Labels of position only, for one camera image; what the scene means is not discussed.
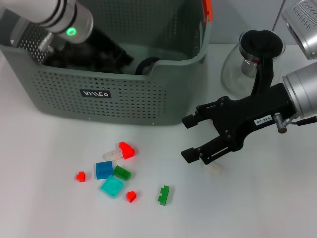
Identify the small bright red brick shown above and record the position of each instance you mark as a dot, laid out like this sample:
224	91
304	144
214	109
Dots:
81	176
131	196

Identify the green rectangular building brick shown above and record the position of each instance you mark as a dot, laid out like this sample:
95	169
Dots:
122	173

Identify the grey-green perforated storage bin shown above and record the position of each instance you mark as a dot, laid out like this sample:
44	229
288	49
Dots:
123	104

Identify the clear white building brick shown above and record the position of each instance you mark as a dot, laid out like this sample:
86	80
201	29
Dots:
214	169
112	155

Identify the large bright red brick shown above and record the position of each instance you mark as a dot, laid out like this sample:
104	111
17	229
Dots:
126	150

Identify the blue building brick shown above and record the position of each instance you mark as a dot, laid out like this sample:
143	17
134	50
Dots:
104	169

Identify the right gripper metal plug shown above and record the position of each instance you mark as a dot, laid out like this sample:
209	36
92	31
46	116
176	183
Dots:
280	124

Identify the glass teapot with black lid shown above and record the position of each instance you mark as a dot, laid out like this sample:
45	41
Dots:
260	41

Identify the gripper metal plug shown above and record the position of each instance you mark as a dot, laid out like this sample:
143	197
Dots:
280	124
45	42

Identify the teal square flat plate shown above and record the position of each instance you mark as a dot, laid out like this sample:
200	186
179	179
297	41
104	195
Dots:
111	187

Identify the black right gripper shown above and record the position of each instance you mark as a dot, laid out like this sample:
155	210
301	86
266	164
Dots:
247	114

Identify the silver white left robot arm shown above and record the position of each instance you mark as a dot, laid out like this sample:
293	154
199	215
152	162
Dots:
49	15

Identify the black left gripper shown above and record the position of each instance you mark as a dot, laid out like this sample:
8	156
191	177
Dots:
109	49

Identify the left gripper metal plug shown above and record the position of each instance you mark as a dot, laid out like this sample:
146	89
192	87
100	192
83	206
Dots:
45	42

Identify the green notched building brick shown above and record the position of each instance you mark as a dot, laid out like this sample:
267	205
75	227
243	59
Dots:
164	197

